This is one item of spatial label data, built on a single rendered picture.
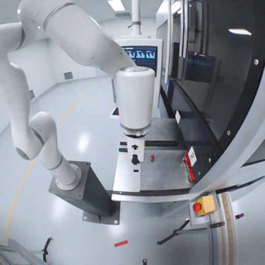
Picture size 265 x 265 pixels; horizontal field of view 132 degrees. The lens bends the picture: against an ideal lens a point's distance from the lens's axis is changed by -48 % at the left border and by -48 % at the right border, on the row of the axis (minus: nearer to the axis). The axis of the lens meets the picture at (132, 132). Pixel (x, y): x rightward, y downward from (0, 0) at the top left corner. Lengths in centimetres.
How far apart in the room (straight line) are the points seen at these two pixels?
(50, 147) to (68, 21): 49
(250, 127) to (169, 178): 49
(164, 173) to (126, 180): 21
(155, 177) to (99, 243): 114
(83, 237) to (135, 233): 62
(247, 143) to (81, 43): 41
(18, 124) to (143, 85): 40
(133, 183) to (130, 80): 53
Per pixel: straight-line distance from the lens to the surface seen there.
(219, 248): 68
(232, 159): 37
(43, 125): 51
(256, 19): 38
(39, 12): 30
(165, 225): 150
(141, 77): 22
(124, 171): 67
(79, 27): 24
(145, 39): 113
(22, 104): 43
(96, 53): 23
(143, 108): 24
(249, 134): 33
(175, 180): 67
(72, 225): 166
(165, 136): 86
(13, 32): 43
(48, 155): 57
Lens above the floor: 147
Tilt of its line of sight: 42 degrees down
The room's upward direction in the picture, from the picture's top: 2 degrees counter-clockwise
